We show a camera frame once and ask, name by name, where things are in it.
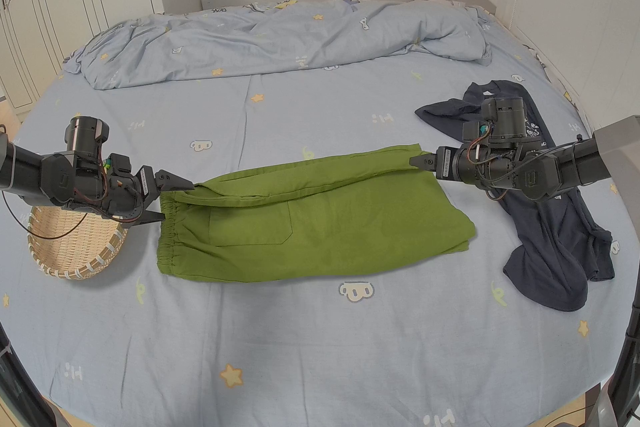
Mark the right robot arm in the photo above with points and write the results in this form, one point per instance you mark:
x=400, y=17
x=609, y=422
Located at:
x=575, y=160

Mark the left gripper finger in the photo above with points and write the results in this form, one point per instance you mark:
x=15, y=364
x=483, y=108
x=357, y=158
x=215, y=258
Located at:
x=172, y=182
x=150, y=219

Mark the pale blue quilt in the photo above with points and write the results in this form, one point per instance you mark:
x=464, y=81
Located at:
x=250, y=44

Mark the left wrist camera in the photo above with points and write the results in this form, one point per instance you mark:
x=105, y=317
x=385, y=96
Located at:
x=120, y=165

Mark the green shorts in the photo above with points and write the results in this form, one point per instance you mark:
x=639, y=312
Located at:
x=325, y=225

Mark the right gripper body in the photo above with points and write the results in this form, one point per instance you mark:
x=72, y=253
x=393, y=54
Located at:
x=460, y=165

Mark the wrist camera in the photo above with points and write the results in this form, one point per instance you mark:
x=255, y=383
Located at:
x=120, y=165
x=474, y=132

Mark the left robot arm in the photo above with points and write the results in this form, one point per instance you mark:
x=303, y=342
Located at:
x=55, y=175

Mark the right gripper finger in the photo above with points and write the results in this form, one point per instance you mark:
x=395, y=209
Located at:
x=425, y=162

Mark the dark blue T-shirt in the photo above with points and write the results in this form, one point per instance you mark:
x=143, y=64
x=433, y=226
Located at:
x=550, y=255

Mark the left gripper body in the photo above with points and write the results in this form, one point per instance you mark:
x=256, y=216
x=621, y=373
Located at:
x=127, y=197

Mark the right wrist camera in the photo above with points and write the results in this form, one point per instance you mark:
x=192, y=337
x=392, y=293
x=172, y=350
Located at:
x=474, y=132

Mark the round woven basket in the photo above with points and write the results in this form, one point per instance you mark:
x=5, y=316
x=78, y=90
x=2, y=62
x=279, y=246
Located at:
x=75, y=250

